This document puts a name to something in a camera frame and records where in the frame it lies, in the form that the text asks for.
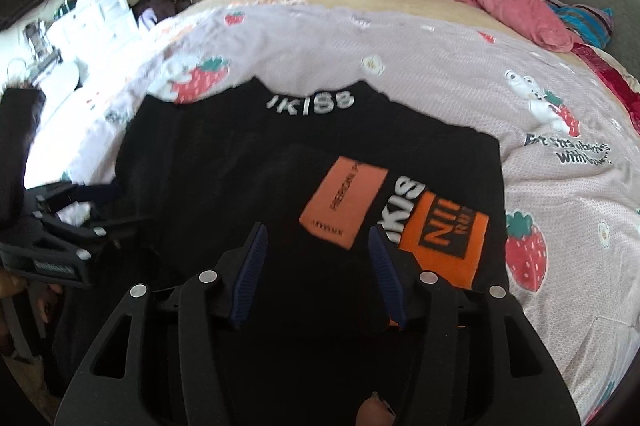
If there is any black IKISS garment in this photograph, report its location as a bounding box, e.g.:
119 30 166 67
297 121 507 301
49 76 510 426

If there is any person's left hand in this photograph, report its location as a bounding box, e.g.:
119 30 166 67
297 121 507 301
0 266 64 337

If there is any person's right hand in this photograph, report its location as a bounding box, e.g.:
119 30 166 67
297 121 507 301
356 392 396 426

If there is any white drawer cabinet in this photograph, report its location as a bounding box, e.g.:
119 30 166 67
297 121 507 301
23 0 139 86

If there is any lilac strawberry bed sheet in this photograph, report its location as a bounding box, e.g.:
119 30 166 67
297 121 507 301
43 36 639 425

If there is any red patterned pillow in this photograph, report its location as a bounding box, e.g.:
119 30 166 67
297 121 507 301
572 44 639 131

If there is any blue striped pillow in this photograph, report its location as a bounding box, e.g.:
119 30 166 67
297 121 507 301
542 0 614 49

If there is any beige mattress cover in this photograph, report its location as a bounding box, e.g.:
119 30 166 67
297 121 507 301
163 0 586 79

